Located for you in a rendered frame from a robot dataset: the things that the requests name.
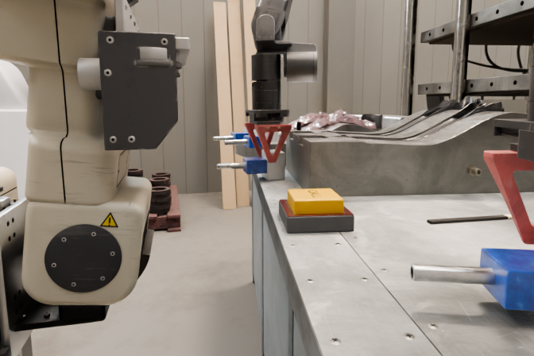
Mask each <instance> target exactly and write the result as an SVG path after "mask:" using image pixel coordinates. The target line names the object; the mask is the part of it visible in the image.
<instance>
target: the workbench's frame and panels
mask: <svg viewBox="0 0 534 356"><path fill-rule="evenodd" d="M252 269H253V283H254V284H255V290H256V296H257V307H258V314H259V320H260V326H261V344H262V356H321V353H320V352H319V348H318V345H317V342H316V340H315V336H314V334H313V331H312V328H311V325H310V323H309V320H308V317H307V314H306V311H305V309H304V306H303V303H302V300H301V298H300V294H299V292H298V289H297V287H296V283H295V281H294V278H293V275H292V272H291V269H290V267H289V264H288V261H287V258H286V256H285V253H284V250H283V247H282V245H281V240H280V239H279V236H278V233H277V229H276V227H275V225H274V222H273V218H272V216H271V214H270V211H269V207H268V205H267V203H266V200H265V196H264V194H263V191H262V189H261V185H260V183H259V180H258V178H257V174H252Z"/></svg>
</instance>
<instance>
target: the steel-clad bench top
mask: <svg viewBox="0 0 534 356"><path fill-rule="evenodd" d="M257 178H258V180H259V183H260V185H261V189H262V191H263V194H264V196H265V200H266V203H267V205H268V207H269V211H270V214H271V216H272V218H273V222H274V225H275V227H276V229H277V233H278V236H279V239H280V240H281V245H282V247H283V250H284V253H285V256H286V258H287V261H288V264H289V267H290V269H291V272H292V275H293V278H294V281H295V283H296V287H297V289H298V292H299V294H300V298H301V300H302V303H303V306H304V309H305V311H306V314H307V317H308V320H309V323H310V325H311V329H312V331H313V334H314V336H315V340H316V342H317V345H318V348H319V352H320V353H321V356H534V311H523V310H509V309H505V308H503V307H502V306H501V305H500V304H499V303H498V301H497V300H496V299H495V298H494V297H493V296H492V295H491V294H490V293H489V291H488V290H487V289H486V288H485V287H484V286H483V285H482V284H458V283H443V282H428V281H413V280H412V279H411V276H410V266H411V264H420V265H452V266H469V267H480V257H481V249H482V248H497V249H516V250H534V245H526V244H524V243H523V242H522V240H521V238H520V235H519V233H518V230H517V228H516V225H515V223H514V221H513V219H498V220H486V221H474V222H452V223H440V224H430V223H428V222H427V220H428V219H449V218H462V217H474V216H487V215H509V214H510V212H509V209H508V207H507V204H506V202H505V200H504V198H503V196H502V194H501V193H476V194H442V195H375V196H340V197H341V198H343V200H344V206H345V207H346V208H347V209H348V210H349V211H350V212H352V213H353V214H354V231H340V232H315V233H290V234H289V233H287V231H286V229H285V227H284V224H283V222H282V220H281V217H280V215H279V200H280V199H288V189H302V187H301V186H300V185H299V184H298V183H297V182H296V181H295V179H294V178H293V177H292V176H291V174H290V173H289V172H288V171H287V169H286V166H285V180H267V179H266V178H264V177H263V176H262V175H261V174H257Z"/></svg>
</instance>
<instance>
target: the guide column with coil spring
mask: <svg viewBox="0 0 534 356"><path fill-rule="evenodd" d="M471 9H472V0H457V1H456V13H455V37H454V49H453V61H452V73H451V97H450V100H452V99H453V100H456V101H458V102H459V103H460V102H461V101H463V99H464V98H465V97H466V77H467V65H468V54H469V43H470V19H471Z"/></svg>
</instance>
